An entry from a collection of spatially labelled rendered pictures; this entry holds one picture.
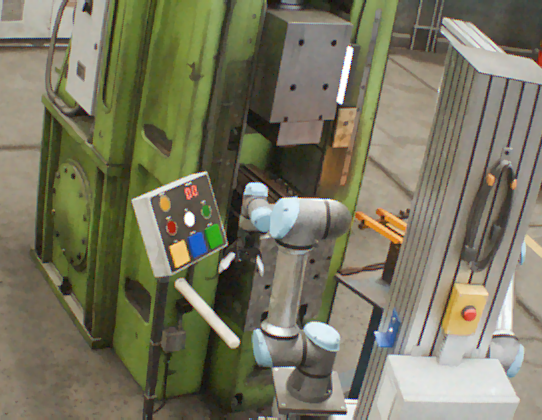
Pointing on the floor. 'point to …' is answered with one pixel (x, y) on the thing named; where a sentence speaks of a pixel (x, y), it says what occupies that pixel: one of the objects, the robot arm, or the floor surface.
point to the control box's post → (155, 346)
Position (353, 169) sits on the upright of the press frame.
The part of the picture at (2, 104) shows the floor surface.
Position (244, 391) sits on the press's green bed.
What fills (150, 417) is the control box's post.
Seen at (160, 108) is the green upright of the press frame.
